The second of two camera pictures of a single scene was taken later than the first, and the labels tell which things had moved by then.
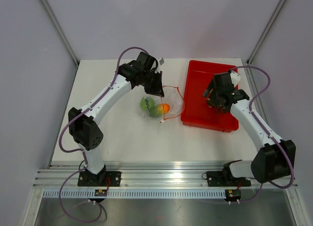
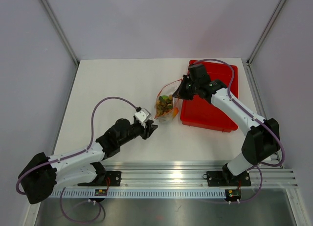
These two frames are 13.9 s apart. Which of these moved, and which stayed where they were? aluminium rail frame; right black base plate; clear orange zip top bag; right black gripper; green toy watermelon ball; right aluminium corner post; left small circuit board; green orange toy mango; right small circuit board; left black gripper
Moved: clear orange zip top bag; green toy watermelon ball; right black gripper; green orange toy mango; left black gripper
Stayed: right black base plate; left small circuit board; right small circuit board; right aluminium corner post; aluminium rail frame
